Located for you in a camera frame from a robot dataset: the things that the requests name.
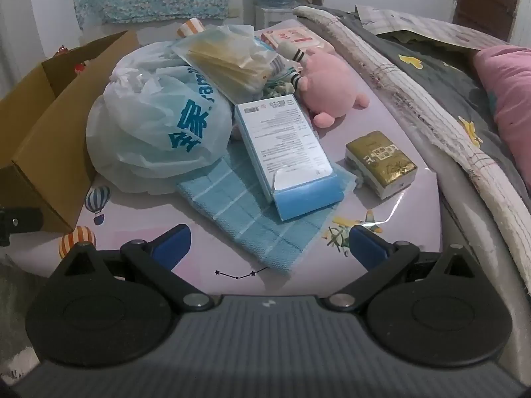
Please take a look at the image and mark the pink wet wipes pack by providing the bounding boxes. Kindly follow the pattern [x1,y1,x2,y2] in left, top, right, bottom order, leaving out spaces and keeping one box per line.
[261,24,338,56]

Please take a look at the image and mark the gold tissue pack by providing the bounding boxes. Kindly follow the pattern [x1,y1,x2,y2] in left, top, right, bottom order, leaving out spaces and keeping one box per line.
[345,130,419,200]

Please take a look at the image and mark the black white striped sock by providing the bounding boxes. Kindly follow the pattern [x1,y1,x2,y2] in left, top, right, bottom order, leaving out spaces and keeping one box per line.
[277,41,308,92]

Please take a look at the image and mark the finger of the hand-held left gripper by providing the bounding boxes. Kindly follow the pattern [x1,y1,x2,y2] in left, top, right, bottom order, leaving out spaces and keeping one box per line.
[0,206,44,246]

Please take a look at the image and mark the blue and white carton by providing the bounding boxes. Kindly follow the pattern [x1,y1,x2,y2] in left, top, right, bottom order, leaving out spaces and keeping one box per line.
[234,93,347,222]

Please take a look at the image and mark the brown cardboard box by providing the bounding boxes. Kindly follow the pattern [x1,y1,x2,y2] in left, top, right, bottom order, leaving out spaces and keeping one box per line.
[0,29,139,233]

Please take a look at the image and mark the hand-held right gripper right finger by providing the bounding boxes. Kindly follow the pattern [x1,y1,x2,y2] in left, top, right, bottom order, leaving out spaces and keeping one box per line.
[326,225,476,311]

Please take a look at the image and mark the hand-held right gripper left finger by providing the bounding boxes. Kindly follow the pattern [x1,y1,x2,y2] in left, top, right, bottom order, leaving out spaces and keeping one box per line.
[52,224,212,312]

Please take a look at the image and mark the checked sheet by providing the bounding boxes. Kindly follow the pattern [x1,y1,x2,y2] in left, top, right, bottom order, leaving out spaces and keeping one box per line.
[355,4,516,55]

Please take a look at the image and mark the white water dispenser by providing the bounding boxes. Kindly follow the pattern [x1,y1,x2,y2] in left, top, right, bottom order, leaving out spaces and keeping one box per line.
[254,6,298,31]

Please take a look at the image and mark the pink pillow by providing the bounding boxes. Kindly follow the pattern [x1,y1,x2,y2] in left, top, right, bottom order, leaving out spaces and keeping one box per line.
[473,45,531,163]

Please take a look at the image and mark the light blue checked towel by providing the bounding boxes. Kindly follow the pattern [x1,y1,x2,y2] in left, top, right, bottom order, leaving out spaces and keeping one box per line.
[176,149,358,275]

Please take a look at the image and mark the orange striped cup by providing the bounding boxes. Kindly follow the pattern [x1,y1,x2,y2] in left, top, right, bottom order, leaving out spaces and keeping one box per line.
[177,17,206,39]

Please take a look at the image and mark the brown door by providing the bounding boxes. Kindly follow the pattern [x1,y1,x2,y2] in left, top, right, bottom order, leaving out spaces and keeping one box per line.
[452,0,524,43]

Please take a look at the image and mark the cream blanket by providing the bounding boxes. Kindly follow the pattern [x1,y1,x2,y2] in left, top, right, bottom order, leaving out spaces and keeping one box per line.
[294,5,531,296]

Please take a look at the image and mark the pink plush toy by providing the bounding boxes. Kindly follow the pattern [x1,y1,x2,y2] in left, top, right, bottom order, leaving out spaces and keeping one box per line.
[296,47,371,129]

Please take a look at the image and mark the grey quilt yellow prints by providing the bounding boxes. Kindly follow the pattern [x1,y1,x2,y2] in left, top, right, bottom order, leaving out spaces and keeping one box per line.
[332,8,531,200]

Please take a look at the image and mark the white plastic bag blue print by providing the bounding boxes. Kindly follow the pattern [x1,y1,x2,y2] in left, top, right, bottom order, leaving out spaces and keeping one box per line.
[86,25,256,195]

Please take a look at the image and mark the clear zip bag yellow contents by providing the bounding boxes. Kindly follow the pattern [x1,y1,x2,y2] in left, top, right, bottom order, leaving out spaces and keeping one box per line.
[171,32,278,105]

